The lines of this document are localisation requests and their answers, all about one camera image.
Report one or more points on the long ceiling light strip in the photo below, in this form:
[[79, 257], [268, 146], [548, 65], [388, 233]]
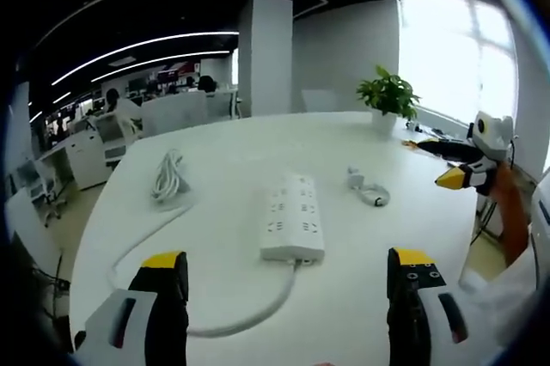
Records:
[[163, 62], [142, 44]]

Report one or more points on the white power strip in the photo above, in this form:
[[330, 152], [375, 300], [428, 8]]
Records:
[[292, 220]]

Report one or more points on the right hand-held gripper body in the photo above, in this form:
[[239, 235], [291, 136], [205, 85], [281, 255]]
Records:
[[494, 138]]

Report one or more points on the green leafy plant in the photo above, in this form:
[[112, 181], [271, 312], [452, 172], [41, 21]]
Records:
[[389, 91]]

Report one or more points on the bright window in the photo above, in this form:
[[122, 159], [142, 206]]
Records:
[[455, 52]]

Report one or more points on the white drawer cabinet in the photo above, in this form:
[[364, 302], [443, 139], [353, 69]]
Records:
[[86, 160]]

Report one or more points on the white plant pot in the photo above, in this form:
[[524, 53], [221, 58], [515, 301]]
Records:
[[383, 122]]

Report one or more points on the red wall banner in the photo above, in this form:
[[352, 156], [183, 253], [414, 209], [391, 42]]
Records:
[[178, 70]]

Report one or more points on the white office chair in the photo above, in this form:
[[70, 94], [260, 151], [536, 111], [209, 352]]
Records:
[[112, 138], [43, 185]]

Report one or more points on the white charger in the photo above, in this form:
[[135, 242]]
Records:
[[355, 176]]

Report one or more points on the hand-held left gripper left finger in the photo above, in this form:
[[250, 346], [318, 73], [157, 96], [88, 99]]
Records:
[[150, 331]]

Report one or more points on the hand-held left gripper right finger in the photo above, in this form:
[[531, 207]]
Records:
[[423, 323]]

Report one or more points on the white desk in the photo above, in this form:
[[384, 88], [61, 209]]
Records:
[[240, 155]]

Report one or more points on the white desk partition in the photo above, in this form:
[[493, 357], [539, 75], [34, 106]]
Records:
[[176, 112]]

